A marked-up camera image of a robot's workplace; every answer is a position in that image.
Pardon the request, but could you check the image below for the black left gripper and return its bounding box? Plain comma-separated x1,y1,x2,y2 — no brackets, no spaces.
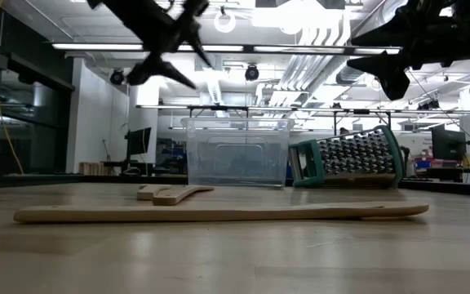
87,0,214,89

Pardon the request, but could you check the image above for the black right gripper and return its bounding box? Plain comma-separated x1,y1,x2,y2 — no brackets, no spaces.
346,0,469,101

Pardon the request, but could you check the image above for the slotted wooden spatula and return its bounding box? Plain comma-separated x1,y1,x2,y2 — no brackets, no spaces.
13,201,430,225

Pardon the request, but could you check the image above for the black computer monitor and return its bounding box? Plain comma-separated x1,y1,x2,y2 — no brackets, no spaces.
430,127,468,163
125,127,153,157

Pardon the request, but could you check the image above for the teal and steel box grater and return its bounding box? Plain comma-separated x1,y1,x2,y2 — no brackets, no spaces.
286,124,408,190

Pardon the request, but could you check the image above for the clear plastic bin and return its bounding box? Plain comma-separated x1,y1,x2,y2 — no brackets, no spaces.
180,117,295,189

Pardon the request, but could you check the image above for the wooden crate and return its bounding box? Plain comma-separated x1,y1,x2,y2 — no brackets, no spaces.
78,161,106,176

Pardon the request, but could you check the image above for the white ring light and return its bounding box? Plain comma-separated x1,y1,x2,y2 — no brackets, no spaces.
213,8,237,34

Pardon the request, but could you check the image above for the long ceiling light rail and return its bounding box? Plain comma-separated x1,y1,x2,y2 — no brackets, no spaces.
51,42,403,57

